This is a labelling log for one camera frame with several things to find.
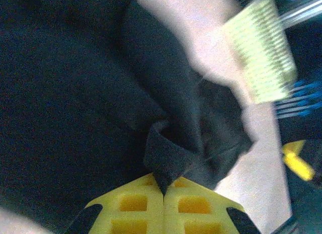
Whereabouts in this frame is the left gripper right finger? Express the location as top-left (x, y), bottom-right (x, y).
top-left (164, 176), bottom-right (260, 234)

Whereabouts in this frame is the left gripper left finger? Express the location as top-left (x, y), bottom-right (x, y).
top-left (64, 173), bottom-right (166, 234)

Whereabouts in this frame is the black t-shirt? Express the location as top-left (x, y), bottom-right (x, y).
top-left (0, 0), bottom-right (255, 234)

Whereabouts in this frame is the pale green plastic basket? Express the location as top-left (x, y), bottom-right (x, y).
top-left (222, 0), bottom-right (298, 105)

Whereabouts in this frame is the aluminium frame post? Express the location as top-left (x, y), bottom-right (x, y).
top-left (275, 0), bottom-right (322, 27)

